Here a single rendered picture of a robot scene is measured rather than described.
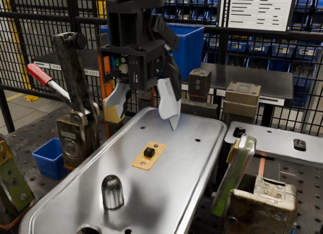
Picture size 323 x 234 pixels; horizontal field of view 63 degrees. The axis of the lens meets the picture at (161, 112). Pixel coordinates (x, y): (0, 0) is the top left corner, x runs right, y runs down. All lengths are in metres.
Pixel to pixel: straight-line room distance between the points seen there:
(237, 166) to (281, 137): 0.27
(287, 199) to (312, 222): 0.50
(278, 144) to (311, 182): 0.45
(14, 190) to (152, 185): 0.21
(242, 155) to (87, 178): 0.26
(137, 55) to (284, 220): 0.29
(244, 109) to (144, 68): 0.37
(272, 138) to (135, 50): 0.37
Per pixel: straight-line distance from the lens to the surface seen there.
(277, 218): 0.41
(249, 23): 0.93
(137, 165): 0.49
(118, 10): 0.35
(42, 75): 0.58
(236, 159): 0.36
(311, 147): 0.61
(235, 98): 0.66
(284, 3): 0.92
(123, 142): 0.55
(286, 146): 0.59
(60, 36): 0.50
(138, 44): 0.36
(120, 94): 0.46
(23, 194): 0.47
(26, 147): 1.19
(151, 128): 0.60
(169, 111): 0.41
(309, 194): 0.98
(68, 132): 0.56
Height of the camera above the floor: 1.30
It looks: 27 degrees down
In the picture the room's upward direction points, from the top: straight up
